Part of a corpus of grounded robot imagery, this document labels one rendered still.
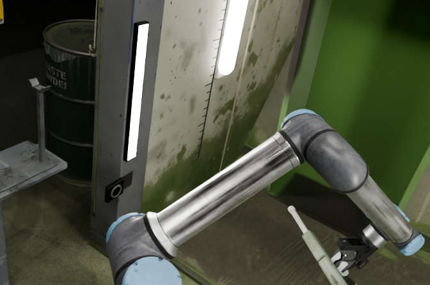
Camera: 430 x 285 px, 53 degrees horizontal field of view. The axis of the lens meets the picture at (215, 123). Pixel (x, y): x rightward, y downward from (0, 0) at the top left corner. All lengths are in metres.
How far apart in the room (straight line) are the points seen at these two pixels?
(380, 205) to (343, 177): 0.23
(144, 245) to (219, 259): 1.22
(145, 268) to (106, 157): 0.94
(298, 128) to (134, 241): 0.55
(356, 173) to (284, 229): 1.55
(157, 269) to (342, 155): 0.56
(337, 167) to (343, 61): 0.95
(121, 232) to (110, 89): 0.74
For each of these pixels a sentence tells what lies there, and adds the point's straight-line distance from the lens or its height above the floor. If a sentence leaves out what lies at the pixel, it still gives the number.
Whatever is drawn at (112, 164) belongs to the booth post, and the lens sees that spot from 2.01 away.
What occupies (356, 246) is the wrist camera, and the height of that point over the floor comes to 0.66.
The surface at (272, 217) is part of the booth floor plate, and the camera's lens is 2.76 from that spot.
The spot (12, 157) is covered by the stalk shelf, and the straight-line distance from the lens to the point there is 1.74.
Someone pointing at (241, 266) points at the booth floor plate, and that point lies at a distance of 2.42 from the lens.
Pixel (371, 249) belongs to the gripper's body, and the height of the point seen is 0.63.
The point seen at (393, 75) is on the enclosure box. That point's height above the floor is 1.19.
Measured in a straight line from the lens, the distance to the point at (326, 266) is 1.84.
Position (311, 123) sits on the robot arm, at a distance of 1.24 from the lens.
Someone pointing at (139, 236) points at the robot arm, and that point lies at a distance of 1.24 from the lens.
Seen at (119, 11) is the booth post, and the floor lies 1.30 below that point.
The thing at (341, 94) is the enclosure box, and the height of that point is 1.01.
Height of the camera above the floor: 1.79
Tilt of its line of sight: 29 degrees down
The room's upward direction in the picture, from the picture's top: 11 degrees clockwise
